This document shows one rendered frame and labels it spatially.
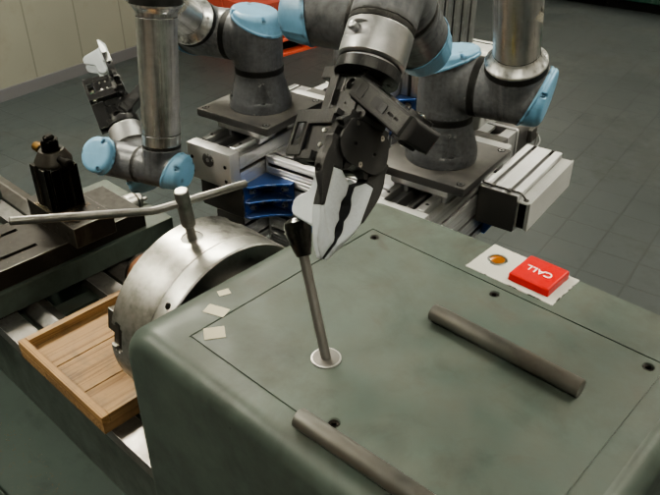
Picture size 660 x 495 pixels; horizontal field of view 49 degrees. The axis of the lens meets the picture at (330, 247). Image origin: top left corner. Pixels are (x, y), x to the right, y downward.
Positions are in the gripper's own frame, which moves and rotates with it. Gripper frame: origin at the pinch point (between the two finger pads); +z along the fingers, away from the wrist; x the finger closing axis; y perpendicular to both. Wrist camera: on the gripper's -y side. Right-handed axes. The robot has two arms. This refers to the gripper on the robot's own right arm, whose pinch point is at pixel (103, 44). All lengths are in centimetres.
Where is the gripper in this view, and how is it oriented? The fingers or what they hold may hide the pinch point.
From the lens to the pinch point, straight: 176.7
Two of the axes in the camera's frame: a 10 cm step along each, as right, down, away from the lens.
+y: -9.1, 3.5, -2.0
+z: -3.8, -9.1, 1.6
